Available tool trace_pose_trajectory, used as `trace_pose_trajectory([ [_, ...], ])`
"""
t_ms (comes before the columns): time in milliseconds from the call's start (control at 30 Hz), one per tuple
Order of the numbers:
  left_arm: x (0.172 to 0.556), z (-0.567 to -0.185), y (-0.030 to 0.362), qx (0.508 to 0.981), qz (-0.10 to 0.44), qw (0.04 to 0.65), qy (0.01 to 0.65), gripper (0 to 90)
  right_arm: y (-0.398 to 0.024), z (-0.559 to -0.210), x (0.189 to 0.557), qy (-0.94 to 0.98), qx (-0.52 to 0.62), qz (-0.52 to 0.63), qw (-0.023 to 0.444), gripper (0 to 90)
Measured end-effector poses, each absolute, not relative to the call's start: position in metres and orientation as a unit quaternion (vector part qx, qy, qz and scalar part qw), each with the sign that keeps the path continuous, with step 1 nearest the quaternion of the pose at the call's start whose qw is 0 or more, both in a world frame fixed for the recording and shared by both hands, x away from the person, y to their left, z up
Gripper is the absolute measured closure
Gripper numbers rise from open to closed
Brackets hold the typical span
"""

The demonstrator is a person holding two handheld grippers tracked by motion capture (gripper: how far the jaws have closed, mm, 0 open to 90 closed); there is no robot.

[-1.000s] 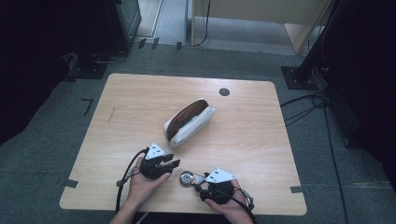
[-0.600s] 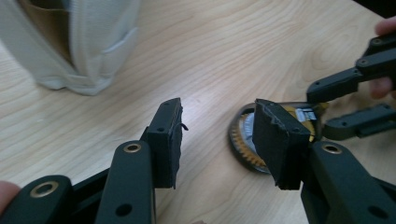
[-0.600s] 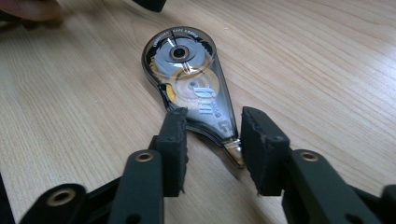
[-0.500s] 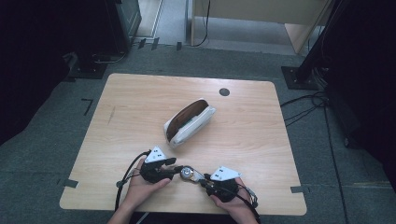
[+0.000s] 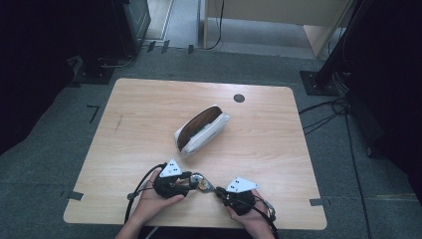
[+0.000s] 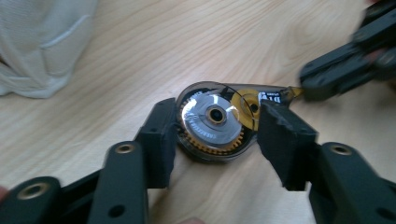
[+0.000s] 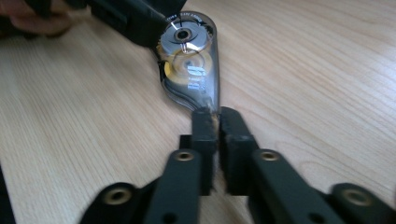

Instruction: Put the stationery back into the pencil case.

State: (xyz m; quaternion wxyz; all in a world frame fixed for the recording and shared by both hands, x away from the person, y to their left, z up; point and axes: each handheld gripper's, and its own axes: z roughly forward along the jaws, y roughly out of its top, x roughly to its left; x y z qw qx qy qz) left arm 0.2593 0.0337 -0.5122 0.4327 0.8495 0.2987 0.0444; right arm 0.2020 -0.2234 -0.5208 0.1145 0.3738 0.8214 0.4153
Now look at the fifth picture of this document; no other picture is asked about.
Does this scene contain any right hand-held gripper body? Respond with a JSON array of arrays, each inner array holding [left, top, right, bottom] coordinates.
[[220, 176, 260, 217]]

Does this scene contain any black cabinet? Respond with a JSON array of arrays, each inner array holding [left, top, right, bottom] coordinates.
[[79, 0, 152, 68]]

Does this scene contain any person's left hand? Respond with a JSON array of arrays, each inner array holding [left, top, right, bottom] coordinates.
[[132, 170, 186, 227]]

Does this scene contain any white pencil case brown lining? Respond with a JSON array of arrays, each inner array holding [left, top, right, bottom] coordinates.
[[174, 105, 231, 158]]

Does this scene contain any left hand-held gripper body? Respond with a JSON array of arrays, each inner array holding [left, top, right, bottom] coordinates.
[[152, 158, 185, 200]]

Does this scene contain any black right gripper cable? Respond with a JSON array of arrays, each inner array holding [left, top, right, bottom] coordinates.
[[251, 194, 281, 239]]

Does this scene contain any black hanging cable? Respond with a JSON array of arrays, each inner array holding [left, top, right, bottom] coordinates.
[[203, 0, 225, 51]]

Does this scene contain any black slanted stand with base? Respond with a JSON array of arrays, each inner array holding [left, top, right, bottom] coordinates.
[[300, 0, 366, 98]]

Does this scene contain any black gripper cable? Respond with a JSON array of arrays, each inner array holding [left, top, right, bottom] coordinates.
[[251, 194, 281, 239], [123, 161, 167, 224]]

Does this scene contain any black floor cables bundle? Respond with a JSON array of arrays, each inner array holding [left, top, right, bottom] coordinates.
[[298, 97, 352, 135]]

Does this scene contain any long black floor cable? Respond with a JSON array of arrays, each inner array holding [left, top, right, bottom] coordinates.
[[343, 112, 373, 239]]

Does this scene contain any black flat stand base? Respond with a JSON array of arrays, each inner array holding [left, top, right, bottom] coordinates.
[[73, 56, 115, 86]]

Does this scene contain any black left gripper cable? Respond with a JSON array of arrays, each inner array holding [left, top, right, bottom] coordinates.
[[123, 161, 167, 224]]

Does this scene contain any person's right hand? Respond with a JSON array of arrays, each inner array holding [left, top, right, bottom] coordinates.
[[226, 188, 277, 232]]

